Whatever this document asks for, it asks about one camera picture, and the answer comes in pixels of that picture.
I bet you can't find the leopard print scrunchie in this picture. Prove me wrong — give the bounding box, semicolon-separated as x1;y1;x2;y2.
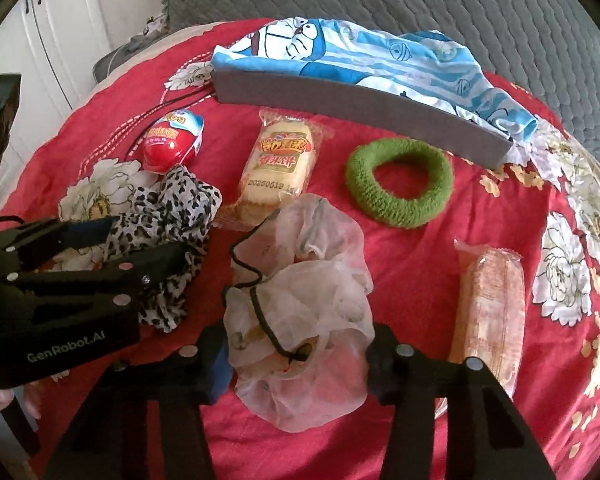
104;165;222;333

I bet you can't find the pink packaged rice cracker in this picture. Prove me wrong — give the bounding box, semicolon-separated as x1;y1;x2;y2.
448;240;526;396

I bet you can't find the red surprise egg toy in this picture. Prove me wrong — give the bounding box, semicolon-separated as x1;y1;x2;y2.
140;110;204;174

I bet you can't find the beige sheer scrunchie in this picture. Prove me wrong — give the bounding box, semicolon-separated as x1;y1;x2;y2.
223;194;375;432

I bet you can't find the yellow packaged rice cracker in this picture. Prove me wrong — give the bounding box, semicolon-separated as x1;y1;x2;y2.
214;108;332;231

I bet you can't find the green fuzzy scrunchie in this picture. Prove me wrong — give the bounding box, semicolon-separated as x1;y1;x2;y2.
344;138;454;229

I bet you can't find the person's left hand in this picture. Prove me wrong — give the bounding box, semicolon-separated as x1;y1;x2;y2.
0;382;42;419

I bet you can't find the red floral quilt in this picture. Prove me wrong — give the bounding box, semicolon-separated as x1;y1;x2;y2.
0;20;600;479

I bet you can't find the white wardrobe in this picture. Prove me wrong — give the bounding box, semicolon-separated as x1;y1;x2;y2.
0;0;110;209

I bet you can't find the grey bag on floor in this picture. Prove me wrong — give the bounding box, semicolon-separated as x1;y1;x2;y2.
92;26;170;84

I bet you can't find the grey shallow tray box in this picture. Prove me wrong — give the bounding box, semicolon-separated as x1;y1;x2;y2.
212;70;513;169

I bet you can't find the blue striped Doraemon cloth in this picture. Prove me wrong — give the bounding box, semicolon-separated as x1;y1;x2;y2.
211;16;538;146

